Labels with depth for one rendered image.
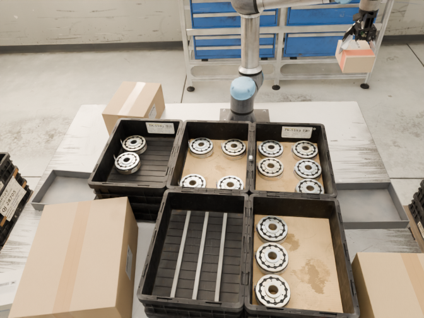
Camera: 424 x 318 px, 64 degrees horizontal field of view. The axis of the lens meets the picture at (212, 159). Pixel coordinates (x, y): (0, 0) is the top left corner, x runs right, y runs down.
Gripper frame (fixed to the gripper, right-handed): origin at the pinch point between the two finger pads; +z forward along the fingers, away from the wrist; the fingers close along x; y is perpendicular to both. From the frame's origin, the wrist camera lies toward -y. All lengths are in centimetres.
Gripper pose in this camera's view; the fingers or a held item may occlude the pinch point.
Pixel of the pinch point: (354, 52)
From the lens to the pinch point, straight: 169.8
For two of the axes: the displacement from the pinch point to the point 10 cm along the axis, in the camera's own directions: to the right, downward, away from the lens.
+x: 10.0, 0.0, -0.7
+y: -0.5, 7.1, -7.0
